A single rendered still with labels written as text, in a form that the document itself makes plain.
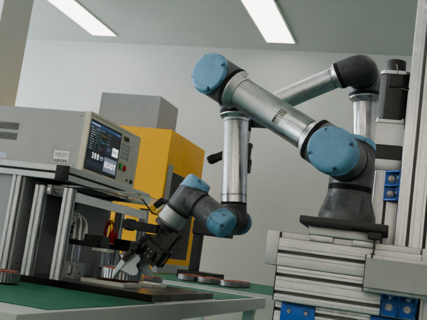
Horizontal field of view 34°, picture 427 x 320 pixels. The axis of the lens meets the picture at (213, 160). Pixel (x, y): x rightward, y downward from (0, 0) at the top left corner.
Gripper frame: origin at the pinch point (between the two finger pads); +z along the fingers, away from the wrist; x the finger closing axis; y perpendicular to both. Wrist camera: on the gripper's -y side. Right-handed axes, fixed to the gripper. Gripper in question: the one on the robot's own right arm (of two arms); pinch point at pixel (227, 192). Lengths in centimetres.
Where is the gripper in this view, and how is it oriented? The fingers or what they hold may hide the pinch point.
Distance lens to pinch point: 268.8
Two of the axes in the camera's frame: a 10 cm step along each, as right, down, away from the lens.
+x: 2.3, 1.7, 9.6
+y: 9.6, 1.0, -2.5
